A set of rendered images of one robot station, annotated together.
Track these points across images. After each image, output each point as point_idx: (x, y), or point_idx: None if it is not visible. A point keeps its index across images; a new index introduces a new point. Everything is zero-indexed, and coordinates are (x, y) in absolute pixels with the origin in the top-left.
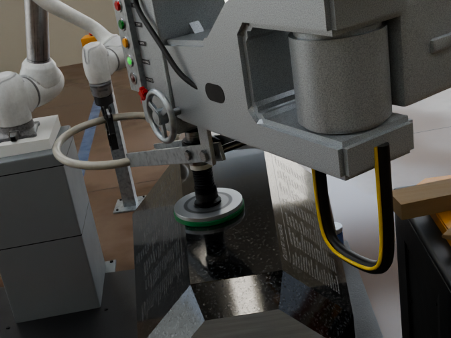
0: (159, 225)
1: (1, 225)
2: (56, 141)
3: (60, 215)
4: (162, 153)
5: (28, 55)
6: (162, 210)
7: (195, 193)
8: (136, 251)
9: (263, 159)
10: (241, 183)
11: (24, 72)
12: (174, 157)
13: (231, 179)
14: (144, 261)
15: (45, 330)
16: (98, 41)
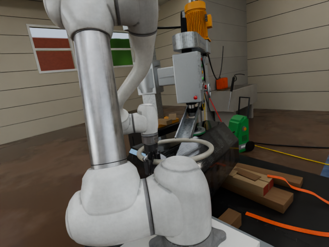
0: (199, 150)
1: None
2: (203, 153)
3: None
4: (196, 116)
5: (125, 152)
6: (192, 152)
7: (196, 126)
8: (208, 165)
9: None
10: (173, 135)
11: (138, 175)
12: (198, 114)
13: (172, 137)
14: (214, 153)
15: None
16: (124, 112)
